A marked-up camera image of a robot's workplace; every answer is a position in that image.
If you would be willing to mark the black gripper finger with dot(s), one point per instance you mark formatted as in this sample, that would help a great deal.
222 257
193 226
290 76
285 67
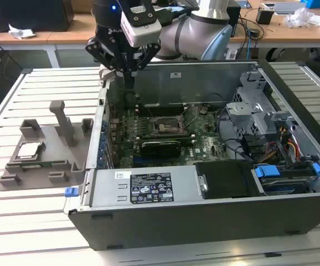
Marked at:
150 54
99 48

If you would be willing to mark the silver CPU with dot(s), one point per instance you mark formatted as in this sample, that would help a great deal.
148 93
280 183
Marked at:
29 150

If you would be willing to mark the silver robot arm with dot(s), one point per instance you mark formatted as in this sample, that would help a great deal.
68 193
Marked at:
182 33

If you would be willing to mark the CPU socket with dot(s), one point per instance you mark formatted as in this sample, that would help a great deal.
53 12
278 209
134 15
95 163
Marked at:
165 127

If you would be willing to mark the wooden desk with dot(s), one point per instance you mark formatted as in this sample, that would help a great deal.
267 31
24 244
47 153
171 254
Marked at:
68 36

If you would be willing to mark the black round board component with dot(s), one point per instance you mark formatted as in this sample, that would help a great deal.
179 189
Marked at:
130 100

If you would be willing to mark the black RAM slot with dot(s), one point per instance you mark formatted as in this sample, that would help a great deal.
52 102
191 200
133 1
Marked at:
154 112
154 106

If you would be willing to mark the round coin cell battery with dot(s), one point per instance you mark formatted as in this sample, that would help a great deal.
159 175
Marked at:
203 110

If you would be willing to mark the crumpled white paper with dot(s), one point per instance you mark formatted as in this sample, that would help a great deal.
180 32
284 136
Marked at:
21 32

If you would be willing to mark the white power adapter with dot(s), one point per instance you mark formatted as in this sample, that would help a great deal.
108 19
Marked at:
231 54

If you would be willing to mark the large black box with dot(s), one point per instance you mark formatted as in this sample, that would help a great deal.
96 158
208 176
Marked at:
24 14

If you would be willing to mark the black speaker box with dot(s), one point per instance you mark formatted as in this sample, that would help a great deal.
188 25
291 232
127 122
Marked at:
234 25

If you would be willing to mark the black graphics card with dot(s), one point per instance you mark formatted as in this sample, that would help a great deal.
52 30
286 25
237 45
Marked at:
160 149

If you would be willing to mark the green motherboard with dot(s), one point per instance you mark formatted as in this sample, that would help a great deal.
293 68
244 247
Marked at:
204 144

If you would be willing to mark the small black adapter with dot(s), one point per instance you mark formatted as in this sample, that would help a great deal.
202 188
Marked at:
253 32

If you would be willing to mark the blue booklet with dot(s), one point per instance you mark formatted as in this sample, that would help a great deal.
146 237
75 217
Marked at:
243 3

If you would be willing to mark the blue expansion slot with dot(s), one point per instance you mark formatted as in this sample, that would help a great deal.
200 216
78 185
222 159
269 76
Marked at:
140 160

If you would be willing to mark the silver metal drive cage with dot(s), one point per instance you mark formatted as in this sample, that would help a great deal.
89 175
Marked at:
245 110

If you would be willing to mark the grey parts rack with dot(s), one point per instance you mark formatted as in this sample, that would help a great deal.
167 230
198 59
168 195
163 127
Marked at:
54 155

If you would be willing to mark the small black open box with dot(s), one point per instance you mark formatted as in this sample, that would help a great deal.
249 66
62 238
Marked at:
263 16

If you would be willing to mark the green RAM stick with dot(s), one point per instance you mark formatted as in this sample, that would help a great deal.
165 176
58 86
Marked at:
45 164

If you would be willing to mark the silver power supply unit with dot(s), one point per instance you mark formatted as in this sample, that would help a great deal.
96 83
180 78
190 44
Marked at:
107 183

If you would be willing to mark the black fan shroud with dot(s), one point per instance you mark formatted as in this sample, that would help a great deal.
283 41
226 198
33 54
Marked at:
223 180

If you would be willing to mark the blue case latch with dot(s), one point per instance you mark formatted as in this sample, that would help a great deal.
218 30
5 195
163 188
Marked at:
71 192

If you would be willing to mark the crumpled clear plastic bag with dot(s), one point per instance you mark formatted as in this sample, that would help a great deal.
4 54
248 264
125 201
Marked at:
298 16

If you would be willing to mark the hard disk in blue carrier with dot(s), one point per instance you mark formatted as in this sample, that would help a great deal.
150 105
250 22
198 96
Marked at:
266 171

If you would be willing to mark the blue cardboard box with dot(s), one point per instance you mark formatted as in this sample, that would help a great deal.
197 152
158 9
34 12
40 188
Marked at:
315 3

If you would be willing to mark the black open PC case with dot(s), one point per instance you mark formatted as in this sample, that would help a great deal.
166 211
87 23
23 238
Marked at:
190 227

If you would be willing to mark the blue plastic clip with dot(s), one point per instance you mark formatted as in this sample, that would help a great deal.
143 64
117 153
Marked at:
316 168

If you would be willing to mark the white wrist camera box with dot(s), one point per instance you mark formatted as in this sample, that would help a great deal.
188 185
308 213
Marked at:
143 34

